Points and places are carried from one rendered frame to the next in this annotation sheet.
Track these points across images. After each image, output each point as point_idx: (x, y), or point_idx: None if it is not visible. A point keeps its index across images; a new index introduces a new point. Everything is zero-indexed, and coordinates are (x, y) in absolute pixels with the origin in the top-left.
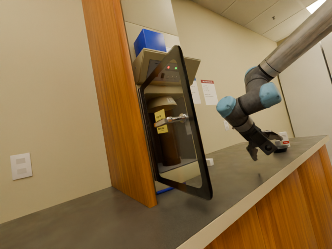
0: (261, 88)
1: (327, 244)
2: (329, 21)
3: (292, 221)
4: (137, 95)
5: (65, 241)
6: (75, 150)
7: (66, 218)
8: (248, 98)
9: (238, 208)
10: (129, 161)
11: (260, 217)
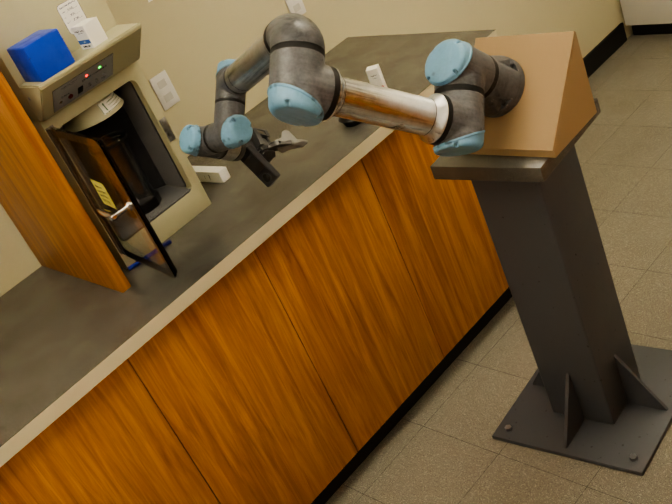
0: (221, 130)
1: (439, 256)
2: (265, 68)
3: (339, 250)
4: (48, 138)
5: (44, 346)
6: None
7: (16, 330)
8: (212, 138)
9: (217, 270)
10: (73, 241)
11: (265, 265)
